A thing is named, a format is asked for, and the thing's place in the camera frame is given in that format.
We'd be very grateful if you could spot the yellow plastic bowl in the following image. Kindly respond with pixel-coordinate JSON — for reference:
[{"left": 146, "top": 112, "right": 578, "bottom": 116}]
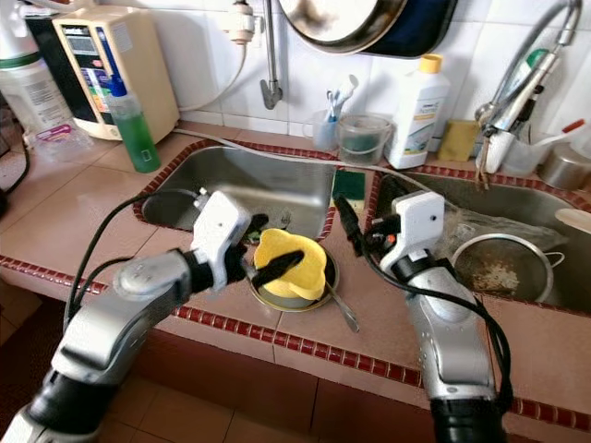
[{"left": 252, "top": 228, "right": 329, "bottom": 301}]

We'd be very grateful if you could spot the small steel bowl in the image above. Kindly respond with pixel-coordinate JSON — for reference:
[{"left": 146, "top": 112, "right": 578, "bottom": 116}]
[{"left": 245, "top": 268, "right": 338, "bottom": 313}]

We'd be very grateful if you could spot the green scrub sponge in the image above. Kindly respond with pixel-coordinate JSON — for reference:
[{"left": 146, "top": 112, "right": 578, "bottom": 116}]
[{"left": 332, "top": 169, "right": 368, "bottom": 211}]

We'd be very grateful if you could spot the steel double sink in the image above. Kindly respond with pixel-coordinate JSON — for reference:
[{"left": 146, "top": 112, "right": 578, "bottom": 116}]
[{"left": 132, "top": 143, "right": 591, "bottom": 319}]

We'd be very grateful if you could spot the clear plastic container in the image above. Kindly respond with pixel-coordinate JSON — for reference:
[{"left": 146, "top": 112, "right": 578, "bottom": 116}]
[{"left": 337, "top": 113, "right": 393, "bottom": 167}]

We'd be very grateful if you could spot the white detergent bottle yellow cap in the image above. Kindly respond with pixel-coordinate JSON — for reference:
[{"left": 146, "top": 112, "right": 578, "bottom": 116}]
[{"left": 386, "top": 54, "right": 452, "bottom": 171}]

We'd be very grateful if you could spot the yellow sponge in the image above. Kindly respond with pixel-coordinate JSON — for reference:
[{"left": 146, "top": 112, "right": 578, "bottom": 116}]
[{"left": 439, "top": 120, "right": 481, "bottom": 163}]

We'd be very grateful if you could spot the clear toothbrush cup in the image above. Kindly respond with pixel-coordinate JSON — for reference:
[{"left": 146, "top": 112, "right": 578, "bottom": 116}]
[{"left": 312, "top": 111, "right": 343, "bottom": 153}]

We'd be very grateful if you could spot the clear crumpled plastic bag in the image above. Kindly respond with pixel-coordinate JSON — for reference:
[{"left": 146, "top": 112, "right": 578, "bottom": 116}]
[{"left": 374, "top": 175, "right": 564, "bottom": 250}]

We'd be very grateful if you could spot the white toothbrush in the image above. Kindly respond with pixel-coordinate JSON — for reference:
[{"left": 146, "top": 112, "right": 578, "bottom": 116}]
[{"left": 335, "top": 76, "right": 361, "bottom": 119}]

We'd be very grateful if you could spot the white plastic cup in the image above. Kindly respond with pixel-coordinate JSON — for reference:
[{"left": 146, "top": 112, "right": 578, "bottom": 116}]
[{"left": 499, "top": 129, "right": 548, "bottom": 178}]

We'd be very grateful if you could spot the steel strainer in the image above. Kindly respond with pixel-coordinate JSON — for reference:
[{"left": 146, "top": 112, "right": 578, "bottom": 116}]
[{"left": 451, "top": 233, "right": 566, "bottom": 305}]

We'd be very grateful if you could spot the green dish soap bottle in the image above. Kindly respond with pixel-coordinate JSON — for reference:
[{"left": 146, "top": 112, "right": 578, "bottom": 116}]
[{"left": 108, "top": 77, "right": 163, "bottom": 174}]

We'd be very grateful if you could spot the steel sink faucet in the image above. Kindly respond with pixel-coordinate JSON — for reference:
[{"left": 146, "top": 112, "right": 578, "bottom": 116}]
[{"left": 474, "top": 0, "right": 583, "bottom": 190}]

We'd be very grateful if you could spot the steel cup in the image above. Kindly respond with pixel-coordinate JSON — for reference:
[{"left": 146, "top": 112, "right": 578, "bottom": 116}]
[{"left": 540, "top": 138, "right": 591, "bottom": 192}]

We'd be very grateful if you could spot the hanging steel wok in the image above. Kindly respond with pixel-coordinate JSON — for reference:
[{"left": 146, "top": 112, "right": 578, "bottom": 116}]
[{"left": 277, "top": 0, "right": 461, "bottom": 58}]

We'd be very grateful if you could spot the cream water ionizer machine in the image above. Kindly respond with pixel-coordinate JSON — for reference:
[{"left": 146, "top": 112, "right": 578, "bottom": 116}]
[{"left": 26, "top": 7, "right": 181, "bottom": 142}]

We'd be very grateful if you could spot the pink labelled plastic packet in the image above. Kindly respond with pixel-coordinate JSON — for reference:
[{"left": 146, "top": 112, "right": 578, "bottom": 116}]
[{"left": 35, "top": 125, "right": 79, "bottom": 149}]

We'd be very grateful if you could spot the white jar green lid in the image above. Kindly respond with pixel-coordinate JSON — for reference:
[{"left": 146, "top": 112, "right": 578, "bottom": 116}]
[{"left": 0, "top": 0, "right": 89, "bottom": 139}]

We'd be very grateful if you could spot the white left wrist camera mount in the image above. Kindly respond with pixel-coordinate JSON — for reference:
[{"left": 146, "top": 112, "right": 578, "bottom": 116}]
[{"left": 189, "top": 191, "right": 255, "bottom": 292}]

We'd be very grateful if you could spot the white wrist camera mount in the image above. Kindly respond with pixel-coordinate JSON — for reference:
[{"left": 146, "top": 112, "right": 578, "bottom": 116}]
[
  {"left": 379, "top": 191, "right": 446, "bottom": 273},
  {"left": 189, "top": 191, "right": 255, "bottom": 292}
]

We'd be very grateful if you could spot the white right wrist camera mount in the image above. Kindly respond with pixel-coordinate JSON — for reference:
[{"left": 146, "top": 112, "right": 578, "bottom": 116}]
[{"left": 379, "top": 191, "right": 446, "bottom": 273}]

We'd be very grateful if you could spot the grey water hose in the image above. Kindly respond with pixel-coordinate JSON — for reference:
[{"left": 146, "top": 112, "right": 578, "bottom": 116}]
[{"left": 175, "top": 127, "right": 437, "bottom": 192}]

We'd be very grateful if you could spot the white ionizer hose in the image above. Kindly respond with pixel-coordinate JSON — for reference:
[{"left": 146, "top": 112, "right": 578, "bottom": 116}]
[{"left": 180, "top": 42, "right": 246, "bottom": 116}]

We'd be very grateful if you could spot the steel wall tap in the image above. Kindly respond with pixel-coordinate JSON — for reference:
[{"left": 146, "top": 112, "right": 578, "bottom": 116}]
[{"left": 231, "top": 0, "right": 285, "bottom": 112}]

